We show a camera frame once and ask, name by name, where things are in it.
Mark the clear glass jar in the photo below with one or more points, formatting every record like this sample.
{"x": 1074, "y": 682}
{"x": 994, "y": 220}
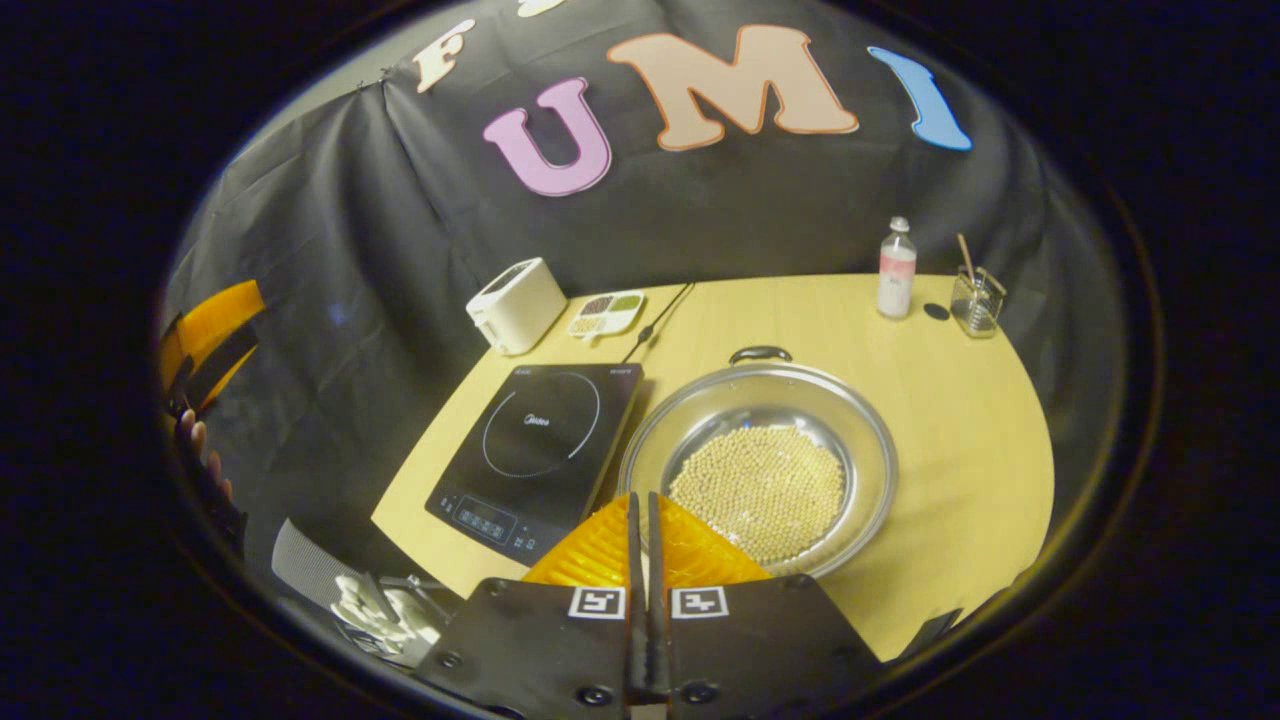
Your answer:
{"x": 977, "y": 305}

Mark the stainless steel pot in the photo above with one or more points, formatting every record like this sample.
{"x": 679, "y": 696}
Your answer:
{"x": 770, "y": 395}

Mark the white toaster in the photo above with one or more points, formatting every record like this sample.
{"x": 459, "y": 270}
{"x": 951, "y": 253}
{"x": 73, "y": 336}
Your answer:
{"x": 515, "y": 305}

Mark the black bottle cap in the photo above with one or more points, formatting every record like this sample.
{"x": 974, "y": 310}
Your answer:
{"x": 936, "y": 311}

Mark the white crumpled cloth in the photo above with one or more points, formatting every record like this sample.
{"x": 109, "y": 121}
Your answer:
{"x": 375, "y": 610}

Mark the black induction cooktop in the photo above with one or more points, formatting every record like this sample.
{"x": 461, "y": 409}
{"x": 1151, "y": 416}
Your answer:
{"x": 540, "y": 440}

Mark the pile of soybeans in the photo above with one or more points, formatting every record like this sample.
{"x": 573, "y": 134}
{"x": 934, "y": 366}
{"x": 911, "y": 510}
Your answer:
{"x": 760, "y": 490}

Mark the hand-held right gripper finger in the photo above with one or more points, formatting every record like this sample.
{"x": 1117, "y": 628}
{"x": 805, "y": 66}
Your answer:
{"x": 633, "y": 580}
{"x": 655, "y": 580}

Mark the clear bottle with pink label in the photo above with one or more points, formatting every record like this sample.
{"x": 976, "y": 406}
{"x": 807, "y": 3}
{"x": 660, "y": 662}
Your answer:
{"x": 896, "y": 275}

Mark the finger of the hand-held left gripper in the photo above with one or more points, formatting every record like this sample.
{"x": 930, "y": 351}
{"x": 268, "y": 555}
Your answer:
{"x": 215, "y": 315}

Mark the white divided dish with beans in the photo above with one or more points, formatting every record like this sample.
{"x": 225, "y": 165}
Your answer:
{"x": 605, "y": 315}

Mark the grey mesh object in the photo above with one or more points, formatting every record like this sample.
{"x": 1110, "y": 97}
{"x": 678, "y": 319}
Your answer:
{"x": 305, "y": 560}

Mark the wooden stick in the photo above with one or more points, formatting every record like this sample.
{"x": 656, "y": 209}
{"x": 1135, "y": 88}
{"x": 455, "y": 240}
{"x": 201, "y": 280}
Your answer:
{"x": 966, "y": 255}

